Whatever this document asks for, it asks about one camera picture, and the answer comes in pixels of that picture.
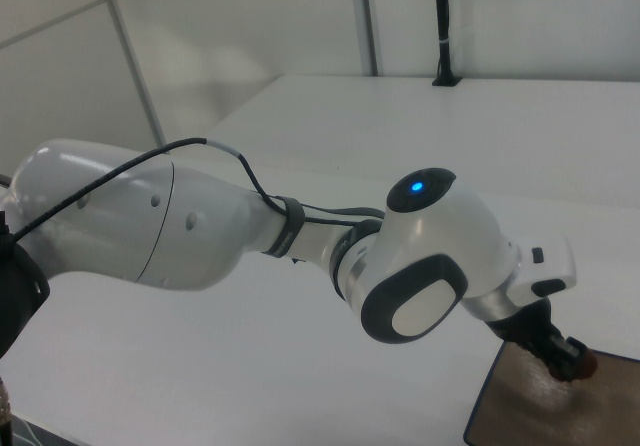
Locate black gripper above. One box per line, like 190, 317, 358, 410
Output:
491, 298, 589, 383

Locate small red round food item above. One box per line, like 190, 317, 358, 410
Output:
573, 349, 600, 381

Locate brown square ceramic plate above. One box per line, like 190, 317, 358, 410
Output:
462, 339, 640, 446

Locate black clamp pole mount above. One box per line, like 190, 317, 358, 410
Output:
431, 0, 462, 89

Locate grey metal partition post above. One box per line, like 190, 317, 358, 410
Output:
96, 0, 167, 150
355, 0, 380, 78

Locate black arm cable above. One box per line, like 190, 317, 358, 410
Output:
9, 137, 386, 243

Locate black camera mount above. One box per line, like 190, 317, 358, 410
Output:
0, 209, 52, 362

